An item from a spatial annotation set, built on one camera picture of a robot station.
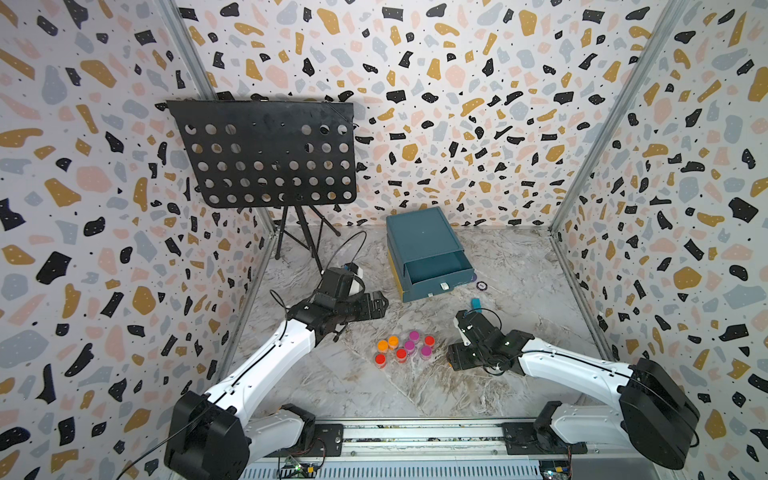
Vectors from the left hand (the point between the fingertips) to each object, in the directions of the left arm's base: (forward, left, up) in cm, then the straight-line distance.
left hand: (378, 303), depth 81 cm
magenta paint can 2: (-8, -13, -14) cm, 21 cm away
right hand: (-10, -21, -13) cm, 27 cm away
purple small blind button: (+9, -31, -16) cm, 36 cm away
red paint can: (-9, -6, -14) cm, 18 cm away
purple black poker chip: (+17, -35, -17) cm, 42 cm away
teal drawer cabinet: (+13, -14, +4) cm, 20 cm away
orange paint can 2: (-5, -3, -14) cm, 15 cm away
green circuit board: (-35, +19, -17) cm, 43 cm away
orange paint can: (-6, 0, -14) cm, 16 cm away
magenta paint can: (-6, -8, -14) cm, 18 cm away
